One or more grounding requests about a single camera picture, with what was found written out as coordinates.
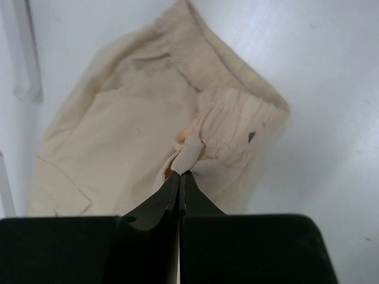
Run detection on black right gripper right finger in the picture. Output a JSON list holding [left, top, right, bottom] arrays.
[[179, 172, 226, 283]]

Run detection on beige trousers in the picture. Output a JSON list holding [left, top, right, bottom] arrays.
[[25, 1, 290, 217]]

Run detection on white clothes rack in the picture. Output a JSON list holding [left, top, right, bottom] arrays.
[[1, 1, 43, 217]]

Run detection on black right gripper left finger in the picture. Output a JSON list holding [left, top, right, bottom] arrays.
[[123, 173, 181, 283]]

